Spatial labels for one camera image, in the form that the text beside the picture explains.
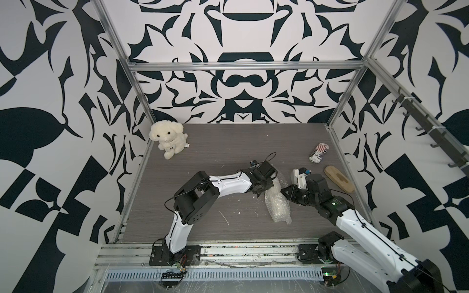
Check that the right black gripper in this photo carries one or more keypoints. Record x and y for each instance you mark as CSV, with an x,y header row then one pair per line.
x,y
290,194

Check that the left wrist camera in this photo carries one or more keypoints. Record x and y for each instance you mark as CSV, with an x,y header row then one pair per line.
x,y
265,170

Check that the tan wooden vase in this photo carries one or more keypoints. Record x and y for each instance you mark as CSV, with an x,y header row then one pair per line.
x,y
341,180

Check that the clear bubble wrap sheet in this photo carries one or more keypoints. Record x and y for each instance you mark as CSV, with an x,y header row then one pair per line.
x,y
276,203

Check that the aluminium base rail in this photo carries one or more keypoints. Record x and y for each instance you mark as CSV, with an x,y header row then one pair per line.
x,y
256,260

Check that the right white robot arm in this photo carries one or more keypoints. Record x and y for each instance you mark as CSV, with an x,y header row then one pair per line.
x,y
384,264

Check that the wall coat hook rack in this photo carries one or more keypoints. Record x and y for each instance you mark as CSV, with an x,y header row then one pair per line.
x,y
429,125

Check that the right green circuit board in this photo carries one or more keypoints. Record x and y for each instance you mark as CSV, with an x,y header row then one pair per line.
x,y
332,276

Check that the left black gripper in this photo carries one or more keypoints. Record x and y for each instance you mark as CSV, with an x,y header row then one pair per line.
x,y
270,184

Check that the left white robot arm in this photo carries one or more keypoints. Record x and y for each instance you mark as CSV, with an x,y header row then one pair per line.
x,y
196,198

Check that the white plush dog toy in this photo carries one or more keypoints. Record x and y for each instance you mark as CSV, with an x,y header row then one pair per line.
x,y
170,137

